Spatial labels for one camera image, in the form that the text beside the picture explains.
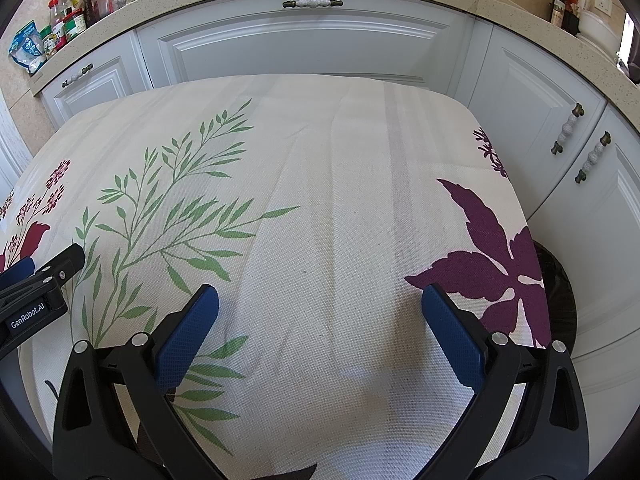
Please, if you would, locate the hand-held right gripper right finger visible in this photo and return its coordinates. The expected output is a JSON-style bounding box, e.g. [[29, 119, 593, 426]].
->
[[422, 284, 591, 480]]

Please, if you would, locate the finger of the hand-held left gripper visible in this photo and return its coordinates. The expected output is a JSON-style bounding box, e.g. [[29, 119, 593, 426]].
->
[[0, 243, 86, 313], [0, 256, 37, 289]]

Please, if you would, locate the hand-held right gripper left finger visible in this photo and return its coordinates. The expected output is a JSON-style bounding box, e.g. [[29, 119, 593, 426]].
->
[[52, 284, 223, 480]]

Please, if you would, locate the black trash bin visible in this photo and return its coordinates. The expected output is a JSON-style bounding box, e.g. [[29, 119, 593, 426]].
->
[[530, 240, 578, 351]]

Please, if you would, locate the white ribbed cabinet panel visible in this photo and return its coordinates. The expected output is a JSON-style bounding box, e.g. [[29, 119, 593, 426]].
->
[[0, 95, 56, 196]]

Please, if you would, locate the small white cabinet door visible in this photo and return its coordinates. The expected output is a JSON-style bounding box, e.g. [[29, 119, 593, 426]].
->
[[40, 55, 151, 128]]

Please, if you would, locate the floral tablecloth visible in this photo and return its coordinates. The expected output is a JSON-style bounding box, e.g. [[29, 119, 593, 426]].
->
[[0, 74, 553, 480]]

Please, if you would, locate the blue white packet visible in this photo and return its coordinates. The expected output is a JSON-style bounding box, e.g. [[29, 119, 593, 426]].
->
[[7, 21, 47, 75]]

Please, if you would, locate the group of condiment bottles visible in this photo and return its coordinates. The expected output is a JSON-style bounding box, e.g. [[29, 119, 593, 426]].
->
[[47, 0, 173, 53]]

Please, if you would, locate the white cabinet drawer front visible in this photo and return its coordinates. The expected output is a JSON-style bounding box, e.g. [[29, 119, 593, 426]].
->
[[135, 0, 473, 106]]

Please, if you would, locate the white lidded pot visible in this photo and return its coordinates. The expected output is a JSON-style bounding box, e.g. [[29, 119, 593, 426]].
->
[[577, 10, 621, 56]]

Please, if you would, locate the red packet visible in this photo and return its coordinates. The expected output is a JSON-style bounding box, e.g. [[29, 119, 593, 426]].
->
[[565, 0, 591, 33]]

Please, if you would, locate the ceramic door handle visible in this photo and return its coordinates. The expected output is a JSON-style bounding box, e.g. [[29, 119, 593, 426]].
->
[[61, 63, 94, 88], [574, 131, 612, 184], [551, 103, 586, 155]]

